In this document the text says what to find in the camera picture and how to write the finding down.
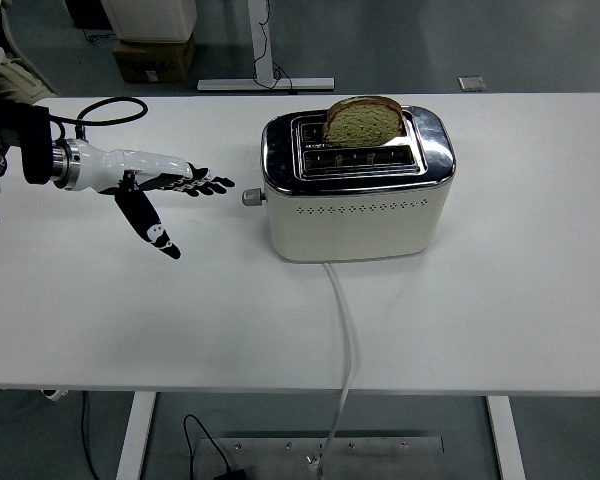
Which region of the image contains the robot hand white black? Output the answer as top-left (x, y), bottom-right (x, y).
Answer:
top-left (81, 139), bottom-right (236, 261)

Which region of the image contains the cream and chrome toaster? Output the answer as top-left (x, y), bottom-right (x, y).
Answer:
top-left (259, 103), bottom-right (457, 264)

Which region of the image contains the brown cardboard box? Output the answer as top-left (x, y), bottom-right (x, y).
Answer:
top-left (112, 33), bottom-right (197, 84)

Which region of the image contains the person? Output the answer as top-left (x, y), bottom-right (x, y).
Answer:
top-left (0, 56), bottom-right (60, 101)

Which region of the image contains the white plastic bin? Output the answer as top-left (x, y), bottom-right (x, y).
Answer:
top-left (100, 0), bottom-right (199, 43)

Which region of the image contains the white desk leg with foot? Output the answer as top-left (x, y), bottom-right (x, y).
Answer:
top-left (197, 0), bottom-right (336, 93)

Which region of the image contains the brown bread slice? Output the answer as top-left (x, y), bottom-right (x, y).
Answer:
top-left (321, 95), bottom-right (404, 149)

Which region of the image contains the white table leg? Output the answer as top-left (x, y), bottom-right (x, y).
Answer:
top-left (485, 395), bottom-right (527, 480)
top-left (114, 391), bottom-right (157, 480)

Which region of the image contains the grey metal plate with screws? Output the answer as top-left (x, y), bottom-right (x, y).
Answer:
top-left (193, 436), bottom-right (445, 480)

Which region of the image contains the black cable at desk leg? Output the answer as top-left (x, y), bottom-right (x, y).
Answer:
top-left (252, 0), bottom-right (299, 95)

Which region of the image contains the thin black hanging cable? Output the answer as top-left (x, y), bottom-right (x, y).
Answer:
top-left (81, 391), bottom-right (104, 480)

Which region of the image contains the white toaster power cord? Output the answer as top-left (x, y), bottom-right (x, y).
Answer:
top-left (315, 262), bottom-right (359, 474)

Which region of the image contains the black cable with adapter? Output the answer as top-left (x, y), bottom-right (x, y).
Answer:
top-left (182, 413), bottom-right (249, 480)

